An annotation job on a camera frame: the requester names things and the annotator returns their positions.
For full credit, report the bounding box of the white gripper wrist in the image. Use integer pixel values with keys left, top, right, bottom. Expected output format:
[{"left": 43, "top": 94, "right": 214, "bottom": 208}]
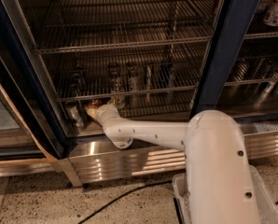
[{"left": 86, "top": 97, "right": 122, "bottom": 127}]

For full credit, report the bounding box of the red coke can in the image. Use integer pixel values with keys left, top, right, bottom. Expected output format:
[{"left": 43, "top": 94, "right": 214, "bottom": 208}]
[{"left": 87, "top": 99, "right": 102, "bottom": 109}]

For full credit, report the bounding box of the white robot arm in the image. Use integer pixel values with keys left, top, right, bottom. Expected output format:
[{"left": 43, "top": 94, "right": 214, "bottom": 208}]
[{"left": 86, "top": 105, "right": 260, "bottom": 224}]

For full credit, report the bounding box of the white red can front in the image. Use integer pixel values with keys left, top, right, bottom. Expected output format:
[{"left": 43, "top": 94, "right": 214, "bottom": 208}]
[{"left": 114, "top": 85, "right": 126, "bottom": 109}]

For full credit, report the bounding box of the silver can front left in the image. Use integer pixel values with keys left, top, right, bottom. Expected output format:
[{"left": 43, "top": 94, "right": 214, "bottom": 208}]
[{"left": 65, "top": 103, "right": 84, "bottom": 128}]

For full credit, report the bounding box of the dark can back left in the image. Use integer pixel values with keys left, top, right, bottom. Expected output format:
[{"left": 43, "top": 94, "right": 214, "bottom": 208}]
[{"left": 72, "top": 65, "right": 86, "bottom": 96}]

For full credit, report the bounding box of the brown can back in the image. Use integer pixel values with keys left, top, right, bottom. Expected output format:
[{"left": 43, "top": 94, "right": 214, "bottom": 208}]
[{"left": 107, "top": 63, "right": 120, "bottom": 85}]

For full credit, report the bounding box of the silver white can back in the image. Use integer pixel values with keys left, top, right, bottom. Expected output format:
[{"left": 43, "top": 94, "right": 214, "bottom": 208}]
[{"left": 127, "top": 62, "right": 139, "bottom": 91}]

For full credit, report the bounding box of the white red slim can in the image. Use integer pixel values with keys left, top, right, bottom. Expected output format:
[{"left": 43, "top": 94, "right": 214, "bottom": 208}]
[{"left": 145, "top": 63, "right": 153, "bottom": 102}]

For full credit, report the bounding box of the blue can back right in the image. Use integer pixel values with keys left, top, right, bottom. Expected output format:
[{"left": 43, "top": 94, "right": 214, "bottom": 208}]
[{"left": 160, "top": 61, "right": 175, "bottom": 89}]

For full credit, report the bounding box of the stainless steel glass fridge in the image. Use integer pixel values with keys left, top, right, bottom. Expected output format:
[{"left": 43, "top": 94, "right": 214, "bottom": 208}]
[{"left": 0, "top": 0, "right": 278, "bottom": 186}]

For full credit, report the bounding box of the open glass fridge door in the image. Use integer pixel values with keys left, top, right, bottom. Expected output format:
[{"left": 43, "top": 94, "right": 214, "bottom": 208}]
[{"left": 0, "top": 37, "right": 65, "bottom": 179}]

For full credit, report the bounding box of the clear plastic bin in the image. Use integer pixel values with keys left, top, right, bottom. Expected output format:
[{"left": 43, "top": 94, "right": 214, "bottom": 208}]
[{"left": 173, "top": 166, "right": 278, "bottom": 224}]

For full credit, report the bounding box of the middle wire shelf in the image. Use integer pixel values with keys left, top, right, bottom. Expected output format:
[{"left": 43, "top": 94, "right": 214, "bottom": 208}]
[{"left": 53, "top": 51, "right": 202, "bottom": 103}]

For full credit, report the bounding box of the black floor cable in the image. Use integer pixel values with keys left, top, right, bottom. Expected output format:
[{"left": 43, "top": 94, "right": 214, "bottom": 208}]
[{"left": 76, "top": 179, "right": 174, "bottom": 224}]

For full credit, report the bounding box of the right compartment wire shelf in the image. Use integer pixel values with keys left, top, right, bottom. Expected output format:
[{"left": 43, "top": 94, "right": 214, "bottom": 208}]
[{"left": 225, "top": 15, "right": 278, "bottom": 86}]

